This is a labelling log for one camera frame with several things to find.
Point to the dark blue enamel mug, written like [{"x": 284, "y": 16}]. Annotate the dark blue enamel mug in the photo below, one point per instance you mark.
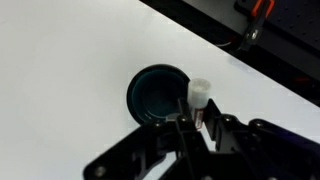
[{"x": 156, "y": 100}]

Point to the red marker with white cap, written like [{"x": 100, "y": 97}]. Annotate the red marker with white cap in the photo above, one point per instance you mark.
[{"x": 199, "y": 91}]

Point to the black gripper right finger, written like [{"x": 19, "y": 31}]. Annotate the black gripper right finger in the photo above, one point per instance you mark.
[{"x": 253, "y": 146}]

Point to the black perforated breadboard plate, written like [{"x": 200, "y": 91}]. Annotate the black perforated breadboard plate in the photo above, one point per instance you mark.
[{"x": 296, "y": 16}]

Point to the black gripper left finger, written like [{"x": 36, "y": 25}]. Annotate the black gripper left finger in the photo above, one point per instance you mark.
[{"x": 186, "y": 143}]

